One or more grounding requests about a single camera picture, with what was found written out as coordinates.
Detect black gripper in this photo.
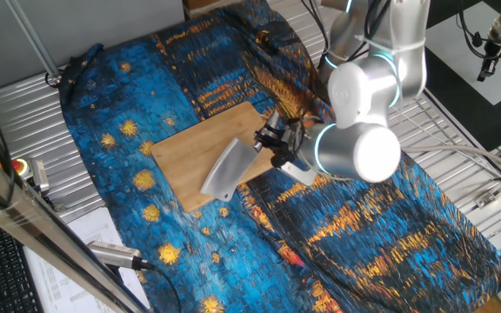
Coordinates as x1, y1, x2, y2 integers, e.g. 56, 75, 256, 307
252, 122, 309, 164

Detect steel cleaver knife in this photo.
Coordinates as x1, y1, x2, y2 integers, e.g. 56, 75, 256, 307
199, 110, 283, 203

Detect bamboo cutting board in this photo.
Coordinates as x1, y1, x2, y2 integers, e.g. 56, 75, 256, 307
150, 100, 277, 213

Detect starry night print tablecloth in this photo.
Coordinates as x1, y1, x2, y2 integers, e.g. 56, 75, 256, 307
58, 0, 501, 313

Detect grey mat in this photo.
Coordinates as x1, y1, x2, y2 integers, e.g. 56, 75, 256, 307
424, 2, 501, 106

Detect printed white paper sheet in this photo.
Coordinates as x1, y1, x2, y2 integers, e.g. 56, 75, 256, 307
23, 207, 151, 313

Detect red emergency stop button box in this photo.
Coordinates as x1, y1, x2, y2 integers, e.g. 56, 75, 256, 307
10, 156, 50, 193

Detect grey metal rod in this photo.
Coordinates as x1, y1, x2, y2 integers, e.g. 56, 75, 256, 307
5, 0, 63, 87

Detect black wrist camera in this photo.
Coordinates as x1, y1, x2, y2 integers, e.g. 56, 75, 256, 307
270, 152, 293, 169

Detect white camera mounting bracket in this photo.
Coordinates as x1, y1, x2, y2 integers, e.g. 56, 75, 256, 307
280, 160, 318, 187

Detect black cable bundle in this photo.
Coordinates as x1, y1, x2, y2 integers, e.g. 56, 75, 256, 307
300, 0, 393, 62

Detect white cable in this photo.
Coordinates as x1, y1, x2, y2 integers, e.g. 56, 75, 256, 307
391, 103, 501, 177

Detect black camera cable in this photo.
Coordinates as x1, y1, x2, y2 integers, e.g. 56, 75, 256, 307
139, 259, 183, 313

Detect black background cable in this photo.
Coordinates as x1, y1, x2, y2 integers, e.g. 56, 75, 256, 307
456, 0, 501, 60

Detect aluminium frame beam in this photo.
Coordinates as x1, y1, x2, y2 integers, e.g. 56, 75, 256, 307
0, 141, 150, 313

